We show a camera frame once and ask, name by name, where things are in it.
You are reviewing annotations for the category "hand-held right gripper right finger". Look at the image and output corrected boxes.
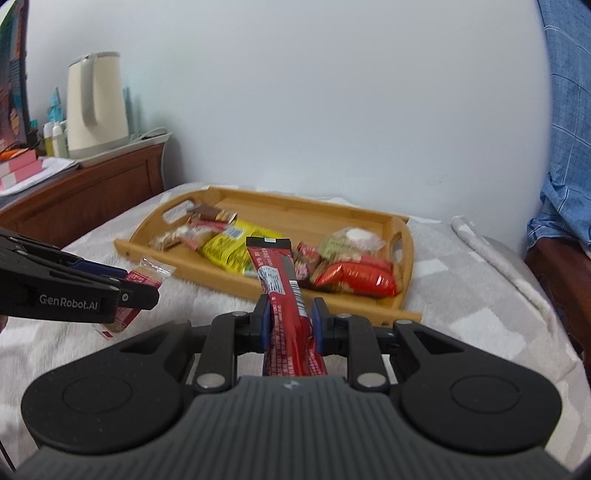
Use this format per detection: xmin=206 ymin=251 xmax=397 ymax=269
xmin=311 ymin=298 xmax=478 ymax=393

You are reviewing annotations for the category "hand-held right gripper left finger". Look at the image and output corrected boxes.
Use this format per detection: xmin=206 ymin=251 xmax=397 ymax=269
xmin=111 ymin=295 xmax=273 ymax=394

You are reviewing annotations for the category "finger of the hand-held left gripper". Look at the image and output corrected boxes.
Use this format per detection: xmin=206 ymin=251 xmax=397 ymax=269
xmin=69 ymin=259 xmax=130 ymax=280
xmin=108 ymin=276 xmax=160 ymax=311

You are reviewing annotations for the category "red clear cracker packet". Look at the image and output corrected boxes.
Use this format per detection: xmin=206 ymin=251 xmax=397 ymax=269
xmin=95 ymin=256 xmax=176 ymax=340

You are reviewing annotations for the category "long red snack packet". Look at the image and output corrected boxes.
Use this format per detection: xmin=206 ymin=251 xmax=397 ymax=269
xmin=246 ymin=236 xmax=331 ymax=377

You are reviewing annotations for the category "dark brown chocolate packet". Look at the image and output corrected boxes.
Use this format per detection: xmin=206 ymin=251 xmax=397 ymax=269
xmin=294 ymin=242 xmax=328 ymax=289

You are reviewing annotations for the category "red gold nut packet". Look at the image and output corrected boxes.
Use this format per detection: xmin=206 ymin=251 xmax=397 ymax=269
xmin=311 ymin=258 xmax=398 ymax=298

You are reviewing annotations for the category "white gold dotted packet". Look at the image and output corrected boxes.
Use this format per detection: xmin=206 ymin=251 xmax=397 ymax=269
xmin=148 ymin=226 xmax=195 ymax=252

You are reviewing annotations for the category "green pea packet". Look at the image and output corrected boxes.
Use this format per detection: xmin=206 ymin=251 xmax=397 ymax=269
xmin=318 ymin=233 xmax=352 ymax=259

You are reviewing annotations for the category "yellow snack packet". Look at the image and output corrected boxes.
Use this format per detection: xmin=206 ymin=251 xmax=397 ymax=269
xmin=199 ymin=219 xmax=282 ymax=275

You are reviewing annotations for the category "pink white snack packet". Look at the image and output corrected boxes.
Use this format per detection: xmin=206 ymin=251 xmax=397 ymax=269
xmin=182 ymin=219 xmax=232 ymax=250

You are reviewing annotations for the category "clear white round snack packet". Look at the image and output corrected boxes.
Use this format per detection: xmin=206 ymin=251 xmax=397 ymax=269
xmin=330 ymin=226 xmax=387 ymax=254

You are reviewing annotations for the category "wooden tray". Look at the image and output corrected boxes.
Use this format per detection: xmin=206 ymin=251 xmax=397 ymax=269
xmin=115 ymin=185 xmax=422 ymax=326

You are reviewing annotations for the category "brown peanut bar packet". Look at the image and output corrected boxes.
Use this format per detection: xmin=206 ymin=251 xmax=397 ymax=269
xmin=187 ymin=204 xmax=238 ymax=224

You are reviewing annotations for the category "brown wooden cabinet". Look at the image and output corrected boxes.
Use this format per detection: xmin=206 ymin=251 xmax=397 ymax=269
xmin=0 ymin=141 xmax=169 ymax=247

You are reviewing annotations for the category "stack of papers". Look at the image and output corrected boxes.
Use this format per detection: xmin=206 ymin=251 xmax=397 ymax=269
xmin=0 ymin=156 xmax=81 ymax=197

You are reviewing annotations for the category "white bottle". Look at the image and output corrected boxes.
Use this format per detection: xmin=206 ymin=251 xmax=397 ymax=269
xmin=52 ymin=124 xmax=69 ymax=158

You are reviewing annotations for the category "beige kettle tray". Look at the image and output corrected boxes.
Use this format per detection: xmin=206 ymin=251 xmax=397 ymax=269
xmin=76 ymin=128 xmax=174 ymax=169

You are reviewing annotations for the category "cream electric kettle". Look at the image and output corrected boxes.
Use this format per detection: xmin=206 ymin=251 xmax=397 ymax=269
xmin=67 ymin=52 xmax=130 ymax=160

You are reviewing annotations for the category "teal spray bottle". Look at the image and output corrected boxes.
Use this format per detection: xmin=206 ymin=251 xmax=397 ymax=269
xmin=48 ymin=88 xmax=65 ymax=125

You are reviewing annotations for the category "blue plaid cloth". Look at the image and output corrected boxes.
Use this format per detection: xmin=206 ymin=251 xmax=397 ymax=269
xmin=526 ymin=0 xmax=591 ymax=257

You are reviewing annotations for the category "colourful wall poster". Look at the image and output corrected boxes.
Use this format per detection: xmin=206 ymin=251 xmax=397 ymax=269
xmin=0 ymin=0 xmax=31 ymax=148

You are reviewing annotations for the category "brown wooden bed frame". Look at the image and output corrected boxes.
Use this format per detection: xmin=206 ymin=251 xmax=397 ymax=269
xmin=524 ymin=235 xmax=591 ymax=361

